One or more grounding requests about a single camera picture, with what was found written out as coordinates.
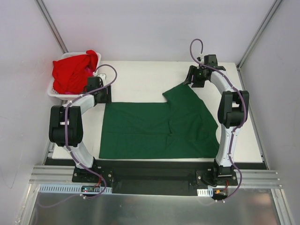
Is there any green t shirt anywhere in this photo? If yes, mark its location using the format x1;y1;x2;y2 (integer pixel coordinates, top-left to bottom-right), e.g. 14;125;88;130
99;84;219;159

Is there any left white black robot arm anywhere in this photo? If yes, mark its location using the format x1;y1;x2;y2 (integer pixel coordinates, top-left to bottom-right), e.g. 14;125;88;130
49;75;112;182

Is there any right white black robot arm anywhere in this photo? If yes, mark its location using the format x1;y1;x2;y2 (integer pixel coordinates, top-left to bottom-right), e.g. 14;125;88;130
184;54;249;187

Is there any red t shirt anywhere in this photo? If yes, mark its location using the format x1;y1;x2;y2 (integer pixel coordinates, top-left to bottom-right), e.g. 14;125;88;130
52;50;99;94

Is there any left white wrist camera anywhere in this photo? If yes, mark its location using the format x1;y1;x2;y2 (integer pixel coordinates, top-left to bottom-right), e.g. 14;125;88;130
94;73;106;81

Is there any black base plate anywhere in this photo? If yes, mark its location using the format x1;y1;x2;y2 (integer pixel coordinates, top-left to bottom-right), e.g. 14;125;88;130
44;157;268;195

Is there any aluminium rail beam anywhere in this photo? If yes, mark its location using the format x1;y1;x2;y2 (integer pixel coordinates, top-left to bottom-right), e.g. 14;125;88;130
29;165;281;188

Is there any left aluminium frame post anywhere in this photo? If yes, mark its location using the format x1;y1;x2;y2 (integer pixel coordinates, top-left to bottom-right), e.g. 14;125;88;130
35;0;68;53

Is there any aluminium frame post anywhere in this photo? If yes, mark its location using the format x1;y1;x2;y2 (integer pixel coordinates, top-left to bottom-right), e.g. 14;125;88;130
35;0;68;53
237;0;284;71

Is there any right aluminium frame post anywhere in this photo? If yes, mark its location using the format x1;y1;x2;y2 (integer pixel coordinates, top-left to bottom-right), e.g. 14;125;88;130
237;0;284;71

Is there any left slotted cable duct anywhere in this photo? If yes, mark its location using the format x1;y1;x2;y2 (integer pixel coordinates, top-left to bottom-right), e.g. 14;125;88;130
39;184;113;195

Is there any slotted cable duct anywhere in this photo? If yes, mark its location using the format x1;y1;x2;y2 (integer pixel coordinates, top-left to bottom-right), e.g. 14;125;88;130
197;188;213;197
39;184;113;195

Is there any right slotted cable duct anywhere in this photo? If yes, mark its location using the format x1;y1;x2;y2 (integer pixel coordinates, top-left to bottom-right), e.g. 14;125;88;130
197;188;213;197

